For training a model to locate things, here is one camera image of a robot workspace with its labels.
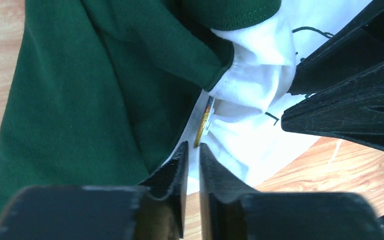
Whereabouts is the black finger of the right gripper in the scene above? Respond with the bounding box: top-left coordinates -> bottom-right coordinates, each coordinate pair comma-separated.
281,61 -> 384,152

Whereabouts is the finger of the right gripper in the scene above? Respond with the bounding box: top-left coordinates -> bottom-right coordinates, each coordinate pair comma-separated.
288,0 -> 384,95

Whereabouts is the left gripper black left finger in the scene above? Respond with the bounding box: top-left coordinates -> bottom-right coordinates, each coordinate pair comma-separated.
0,141 -> 189,240

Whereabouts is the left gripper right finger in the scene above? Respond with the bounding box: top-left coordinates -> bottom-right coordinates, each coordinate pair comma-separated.
199,143 -> 384,240

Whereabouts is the white green garment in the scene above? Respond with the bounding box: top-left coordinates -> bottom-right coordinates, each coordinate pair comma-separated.
0,0 -> 369,212

